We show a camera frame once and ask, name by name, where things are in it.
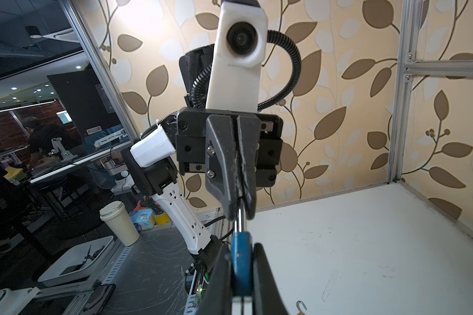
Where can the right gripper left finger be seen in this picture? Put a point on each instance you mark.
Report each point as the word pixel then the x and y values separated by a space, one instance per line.
pixel 218 297

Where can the person in background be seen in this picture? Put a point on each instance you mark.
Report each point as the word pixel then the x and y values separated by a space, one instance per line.
pixel 40 139

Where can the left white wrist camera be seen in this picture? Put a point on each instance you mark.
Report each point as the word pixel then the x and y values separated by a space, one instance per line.
pixel 238 53

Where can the blue padlock with key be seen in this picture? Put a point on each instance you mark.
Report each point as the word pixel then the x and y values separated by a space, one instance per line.
pixel 241 254

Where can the open brass padlock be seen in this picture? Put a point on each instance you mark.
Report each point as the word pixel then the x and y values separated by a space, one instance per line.
pixel 301 307

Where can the white plastic tray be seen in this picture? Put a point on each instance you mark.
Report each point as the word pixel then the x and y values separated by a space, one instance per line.
pixel 77 263

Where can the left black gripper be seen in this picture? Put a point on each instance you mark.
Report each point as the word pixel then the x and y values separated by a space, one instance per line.
pixel 195 127

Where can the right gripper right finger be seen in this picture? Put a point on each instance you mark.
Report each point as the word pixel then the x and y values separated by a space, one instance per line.
pixel 266 296

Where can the white paper coffee cup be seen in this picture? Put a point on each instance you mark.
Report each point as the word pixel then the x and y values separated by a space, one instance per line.
pixel 117 219

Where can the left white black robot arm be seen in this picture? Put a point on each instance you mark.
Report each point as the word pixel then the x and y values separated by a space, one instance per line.
pixel 238 151

